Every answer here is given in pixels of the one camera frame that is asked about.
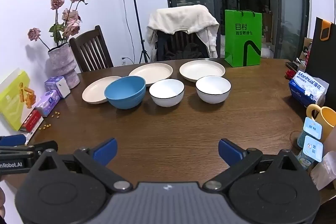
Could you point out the dark wooden chair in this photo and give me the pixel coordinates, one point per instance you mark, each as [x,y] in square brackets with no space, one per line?
[181,39]
[86,36]

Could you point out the cream jacket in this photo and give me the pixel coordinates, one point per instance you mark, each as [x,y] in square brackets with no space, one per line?
[181,19]

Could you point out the white bowl with black rim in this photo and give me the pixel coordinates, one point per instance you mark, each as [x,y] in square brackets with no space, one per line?
[166,100]
[212,98]

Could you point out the translucent plastic container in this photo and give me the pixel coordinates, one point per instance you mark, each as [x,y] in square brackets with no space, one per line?
[324,171]

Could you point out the black and orange paper bag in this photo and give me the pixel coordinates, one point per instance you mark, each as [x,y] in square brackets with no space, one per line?
[320,56]

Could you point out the navy garment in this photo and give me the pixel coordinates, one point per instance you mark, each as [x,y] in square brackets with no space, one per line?
[162,45]

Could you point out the blue bowl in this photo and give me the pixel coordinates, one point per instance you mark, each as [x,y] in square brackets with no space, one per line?
[123,98]

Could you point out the small bottle with blue lid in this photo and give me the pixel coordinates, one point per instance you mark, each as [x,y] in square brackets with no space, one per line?
[312,128]
[312,149]

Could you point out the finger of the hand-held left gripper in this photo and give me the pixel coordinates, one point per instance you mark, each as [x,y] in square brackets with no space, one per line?
[43,148]
[11,140]

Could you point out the cream plate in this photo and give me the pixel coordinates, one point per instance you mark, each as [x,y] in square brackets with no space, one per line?
[94,91]
[202,69]
[151,71]

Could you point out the black clothes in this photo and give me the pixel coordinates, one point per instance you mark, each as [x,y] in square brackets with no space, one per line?
[194,52]

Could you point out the black light stand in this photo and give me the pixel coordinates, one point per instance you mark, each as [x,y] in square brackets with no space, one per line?
[135,8]

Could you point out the yellow-green snack box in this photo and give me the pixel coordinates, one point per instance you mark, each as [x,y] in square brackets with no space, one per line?
[13,103]

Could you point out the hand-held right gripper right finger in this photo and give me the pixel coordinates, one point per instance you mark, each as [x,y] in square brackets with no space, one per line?
[231,151]

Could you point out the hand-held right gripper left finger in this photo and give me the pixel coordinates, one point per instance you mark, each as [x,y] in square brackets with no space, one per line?
[105,151]

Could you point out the scattered yellow snack bits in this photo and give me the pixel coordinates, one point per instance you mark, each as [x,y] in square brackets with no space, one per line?
[56,116]

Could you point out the green paper bag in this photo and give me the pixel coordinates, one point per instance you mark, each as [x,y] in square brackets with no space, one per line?
[241,40]

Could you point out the purple tissue pack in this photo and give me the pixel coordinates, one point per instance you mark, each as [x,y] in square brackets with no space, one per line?
[47,102]

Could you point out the white box with red mark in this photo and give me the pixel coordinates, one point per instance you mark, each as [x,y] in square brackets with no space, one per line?
[34,132]

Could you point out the blue and white tissue pack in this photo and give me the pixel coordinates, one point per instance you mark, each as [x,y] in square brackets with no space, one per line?
[307,87]

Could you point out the purple and white box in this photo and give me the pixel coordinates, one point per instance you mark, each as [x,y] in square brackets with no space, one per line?
[59,86]

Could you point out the cardboard box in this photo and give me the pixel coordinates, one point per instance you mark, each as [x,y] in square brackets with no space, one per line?
[307,43]

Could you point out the small red flower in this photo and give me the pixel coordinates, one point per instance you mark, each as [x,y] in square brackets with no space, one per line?
[290,74]

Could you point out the pink textured vase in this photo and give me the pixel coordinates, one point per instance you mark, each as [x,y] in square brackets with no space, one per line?
[63,64]

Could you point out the yellow mug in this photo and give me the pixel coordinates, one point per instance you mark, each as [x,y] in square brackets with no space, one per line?
[326,119]

